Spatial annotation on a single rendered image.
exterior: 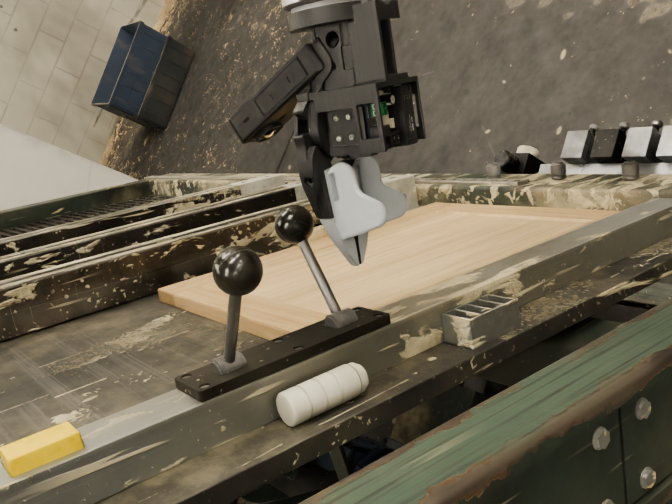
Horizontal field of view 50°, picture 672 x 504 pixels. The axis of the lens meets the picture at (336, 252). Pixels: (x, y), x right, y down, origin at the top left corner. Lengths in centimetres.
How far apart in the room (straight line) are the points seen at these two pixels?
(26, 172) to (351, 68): 415
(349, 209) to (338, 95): 9
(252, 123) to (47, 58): 548
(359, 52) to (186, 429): 32
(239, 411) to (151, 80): 465
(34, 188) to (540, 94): 311
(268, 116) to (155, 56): 461
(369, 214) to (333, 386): 15
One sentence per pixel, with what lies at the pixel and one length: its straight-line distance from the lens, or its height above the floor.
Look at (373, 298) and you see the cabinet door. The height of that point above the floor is 126.
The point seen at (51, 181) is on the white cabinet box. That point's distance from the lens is 471.
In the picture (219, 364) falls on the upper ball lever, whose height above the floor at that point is 150.
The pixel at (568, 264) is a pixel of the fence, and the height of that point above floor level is 111.
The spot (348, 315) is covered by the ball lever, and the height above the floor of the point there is 139.
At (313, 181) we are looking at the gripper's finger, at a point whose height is 149.
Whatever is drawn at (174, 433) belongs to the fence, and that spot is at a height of 153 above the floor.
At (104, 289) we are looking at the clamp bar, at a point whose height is 142.
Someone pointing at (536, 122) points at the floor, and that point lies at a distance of 257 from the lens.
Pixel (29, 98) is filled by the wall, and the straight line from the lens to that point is 607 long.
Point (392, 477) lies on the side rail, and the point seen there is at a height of 151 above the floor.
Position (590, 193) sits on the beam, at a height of 90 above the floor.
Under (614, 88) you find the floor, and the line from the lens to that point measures 246.
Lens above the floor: 180
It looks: 36 degrees down
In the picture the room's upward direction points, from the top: 68 degrees counter-clockwise
